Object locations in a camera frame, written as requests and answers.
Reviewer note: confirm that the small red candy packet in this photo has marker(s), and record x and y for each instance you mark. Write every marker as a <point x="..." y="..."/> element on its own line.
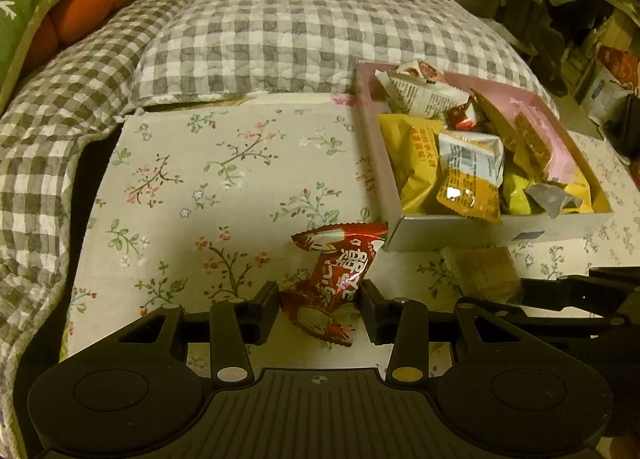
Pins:
<point x="465" y="116"/>

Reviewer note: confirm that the clear wafer packet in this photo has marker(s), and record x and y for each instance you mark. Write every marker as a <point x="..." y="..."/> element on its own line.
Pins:
<point x="480" y="269"/>

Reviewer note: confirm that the grey checked blanket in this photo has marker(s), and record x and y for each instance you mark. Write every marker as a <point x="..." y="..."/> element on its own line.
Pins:
<point x="275" y="39"/>

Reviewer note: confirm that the white triangular snack packet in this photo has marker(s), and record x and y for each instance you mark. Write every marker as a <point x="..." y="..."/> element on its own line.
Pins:
<point x="552" y="199"/>

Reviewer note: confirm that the dark object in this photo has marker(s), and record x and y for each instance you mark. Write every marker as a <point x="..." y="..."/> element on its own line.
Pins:
<point x="625" y="129"/>

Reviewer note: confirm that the clear plastic snack packet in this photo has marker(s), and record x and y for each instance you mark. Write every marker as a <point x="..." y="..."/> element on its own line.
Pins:
<point x="536" y="144"/>

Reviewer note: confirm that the yellow snack packet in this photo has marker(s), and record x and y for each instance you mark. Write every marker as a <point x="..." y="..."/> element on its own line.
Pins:
<point x="520" y="189"/>
<point x="407" y="154"/>
<point x="585" y="194"/>

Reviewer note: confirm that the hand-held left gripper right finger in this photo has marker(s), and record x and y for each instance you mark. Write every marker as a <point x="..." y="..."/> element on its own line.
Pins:
<point x="365" y="301"/>

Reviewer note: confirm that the red foil snack packet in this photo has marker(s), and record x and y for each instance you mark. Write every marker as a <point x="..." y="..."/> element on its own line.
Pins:
<point x="325" y="279"/>

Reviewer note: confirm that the white brown-print snack packet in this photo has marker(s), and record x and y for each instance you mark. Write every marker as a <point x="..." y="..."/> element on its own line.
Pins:
<point x="420" y="89"/>

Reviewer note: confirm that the printed paper bag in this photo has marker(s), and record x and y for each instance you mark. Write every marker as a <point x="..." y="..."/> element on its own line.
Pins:
<point x="612" y="74"/>

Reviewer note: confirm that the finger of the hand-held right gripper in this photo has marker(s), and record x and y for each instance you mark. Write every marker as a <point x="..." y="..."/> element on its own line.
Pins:
<point x="565" y="291"/>
<point x="575" y="325"/>

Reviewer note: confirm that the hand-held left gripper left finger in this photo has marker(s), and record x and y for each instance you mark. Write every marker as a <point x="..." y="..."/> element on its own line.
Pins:
<point x="270" y="301"/>

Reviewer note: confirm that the floral tablecloth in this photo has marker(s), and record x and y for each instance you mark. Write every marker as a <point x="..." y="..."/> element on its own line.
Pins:
<point x="200" y="179"/>

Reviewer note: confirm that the orange snack packet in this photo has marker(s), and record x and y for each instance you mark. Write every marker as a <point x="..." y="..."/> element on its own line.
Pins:
<point x="467" y="199"/>

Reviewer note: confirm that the gold snack packet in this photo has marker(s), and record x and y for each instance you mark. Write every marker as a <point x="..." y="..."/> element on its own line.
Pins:
<point x="500" y="129"/>

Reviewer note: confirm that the small orange pumpkin cushion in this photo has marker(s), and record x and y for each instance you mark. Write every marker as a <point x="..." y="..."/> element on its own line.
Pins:
<point x="85" y="4"/>

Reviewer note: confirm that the pink cardboard box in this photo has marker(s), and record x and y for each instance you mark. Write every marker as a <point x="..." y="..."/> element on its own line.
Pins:
<point x="450" y="234"/>

